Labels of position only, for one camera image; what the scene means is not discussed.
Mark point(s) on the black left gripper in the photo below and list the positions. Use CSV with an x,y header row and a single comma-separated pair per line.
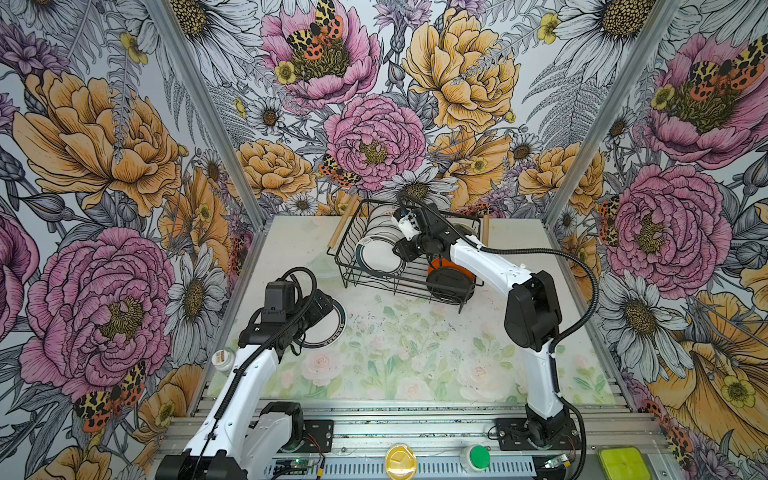
x,y
323,301

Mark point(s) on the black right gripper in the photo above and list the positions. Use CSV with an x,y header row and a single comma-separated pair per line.
x,y
405,251

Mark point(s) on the white plate blue rim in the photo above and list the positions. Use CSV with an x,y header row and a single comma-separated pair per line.
x,y
325,330

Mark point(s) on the white plate green rim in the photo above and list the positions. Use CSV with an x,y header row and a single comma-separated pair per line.
x,y
374,255

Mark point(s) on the black wire dish rack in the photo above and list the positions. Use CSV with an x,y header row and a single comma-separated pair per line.
x,y
351,228

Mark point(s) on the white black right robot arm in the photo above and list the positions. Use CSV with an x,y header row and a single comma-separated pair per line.
x,y
532,314

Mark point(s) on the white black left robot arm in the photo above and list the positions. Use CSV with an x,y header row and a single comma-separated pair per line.
x,y
239,439

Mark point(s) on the orange small plate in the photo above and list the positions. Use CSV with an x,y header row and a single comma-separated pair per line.
x,y
442,263

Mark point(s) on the white plate line pattern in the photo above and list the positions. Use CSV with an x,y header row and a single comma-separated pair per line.
x,y
383,225

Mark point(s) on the black small plate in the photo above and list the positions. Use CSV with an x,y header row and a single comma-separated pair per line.
x,y
450,285

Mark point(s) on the small white jar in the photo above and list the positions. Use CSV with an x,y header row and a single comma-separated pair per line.
x,y
223,360

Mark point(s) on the small circuit board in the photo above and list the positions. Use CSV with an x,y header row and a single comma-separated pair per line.
x,y
295,467

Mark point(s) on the gold round button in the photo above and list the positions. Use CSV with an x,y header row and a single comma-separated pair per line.
x,y
400,463

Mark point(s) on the green round button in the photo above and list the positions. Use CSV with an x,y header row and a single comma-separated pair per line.
x,y
475,458

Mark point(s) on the lime green button right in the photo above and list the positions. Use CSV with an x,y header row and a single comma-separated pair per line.
x,y
624,463

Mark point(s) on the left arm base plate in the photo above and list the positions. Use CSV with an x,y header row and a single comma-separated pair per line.
x,y
318,435

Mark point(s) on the aluminium corner post left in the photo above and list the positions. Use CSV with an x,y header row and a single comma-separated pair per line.
x,y
172,36

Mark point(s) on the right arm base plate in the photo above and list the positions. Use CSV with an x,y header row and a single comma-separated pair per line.
x,y
518,434

